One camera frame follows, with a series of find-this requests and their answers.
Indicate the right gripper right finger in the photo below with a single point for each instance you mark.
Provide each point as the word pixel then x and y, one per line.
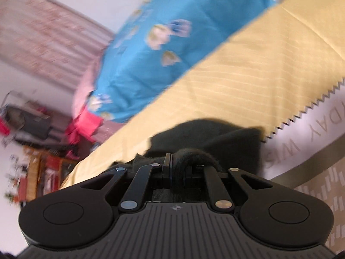
pixel 212 190

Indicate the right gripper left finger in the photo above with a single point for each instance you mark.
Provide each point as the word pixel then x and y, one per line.
pixel 133 198

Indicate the black fuzzy small garment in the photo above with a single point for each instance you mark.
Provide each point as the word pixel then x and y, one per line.
pixel 230 145

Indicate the dark clothes rack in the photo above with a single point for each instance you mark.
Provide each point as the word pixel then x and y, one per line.
pixel 31 122

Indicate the wooden shelf unit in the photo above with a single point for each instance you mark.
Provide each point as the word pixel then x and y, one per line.
pixel 35 174

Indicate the pink pillow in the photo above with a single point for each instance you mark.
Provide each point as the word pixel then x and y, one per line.
pixel 85 87

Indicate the yellow bed cover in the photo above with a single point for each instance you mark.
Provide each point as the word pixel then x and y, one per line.
pixel 264 75

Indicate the blue cartoon print quilt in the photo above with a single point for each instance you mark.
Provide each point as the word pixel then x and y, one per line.
pixel 161 41

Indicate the pink striped curtain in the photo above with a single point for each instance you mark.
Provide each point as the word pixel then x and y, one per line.
pixel 50 41

